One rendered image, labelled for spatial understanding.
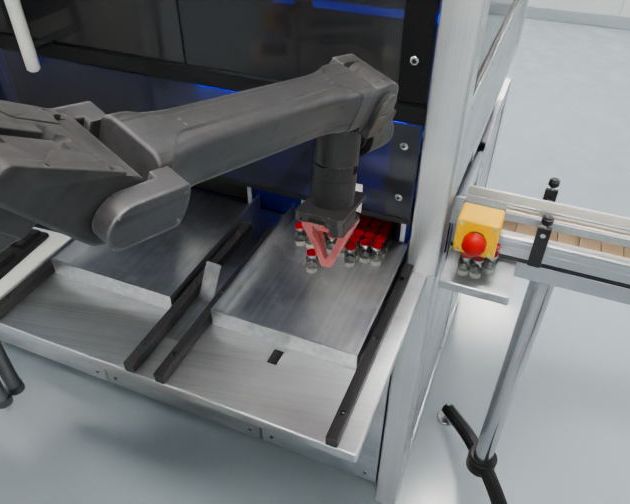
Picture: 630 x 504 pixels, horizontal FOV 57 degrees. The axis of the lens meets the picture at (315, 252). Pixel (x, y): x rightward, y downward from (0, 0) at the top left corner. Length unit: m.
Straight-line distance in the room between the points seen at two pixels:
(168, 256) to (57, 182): 0.81
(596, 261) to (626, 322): 1.35
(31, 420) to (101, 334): 1.13
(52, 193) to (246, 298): 0.72
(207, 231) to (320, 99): 0.67
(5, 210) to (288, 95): 0.29
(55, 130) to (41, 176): 0.06
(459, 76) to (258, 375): 0.54
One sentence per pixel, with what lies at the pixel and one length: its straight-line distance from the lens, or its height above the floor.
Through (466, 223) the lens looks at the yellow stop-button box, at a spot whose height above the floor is 1.02.
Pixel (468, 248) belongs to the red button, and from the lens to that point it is 0.99.
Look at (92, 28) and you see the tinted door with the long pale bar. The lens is 1.20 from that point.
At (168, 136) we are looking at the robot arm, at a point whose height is 1.40.
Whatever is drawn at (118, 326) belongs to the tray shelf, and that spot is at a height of 0.88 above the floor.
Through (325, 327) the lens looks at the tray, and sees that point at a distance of 0.98.
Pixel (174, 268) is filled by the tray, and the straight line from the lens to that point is 1.13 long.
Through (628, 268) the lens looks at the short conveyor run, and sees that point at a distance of 1.17.
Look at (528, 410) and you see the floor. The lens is 2.08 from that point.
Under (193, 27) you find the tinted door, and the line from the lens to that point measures 1.06.
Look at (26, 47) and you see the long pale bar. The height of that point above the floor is 1.23.
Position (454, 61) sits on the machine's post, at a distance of 0.89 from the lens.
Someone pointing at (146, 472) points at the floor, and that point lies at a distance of 1.91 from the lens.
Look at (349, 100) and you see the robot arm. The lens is 0.62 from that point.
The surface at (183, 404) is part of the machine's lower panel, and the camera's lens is 1.86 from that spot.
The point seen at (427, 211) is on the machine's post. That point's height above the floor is 1.02.
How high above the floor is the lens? 1.60
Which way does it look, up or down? 40 degrees down
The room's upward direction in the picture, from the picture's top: straight up
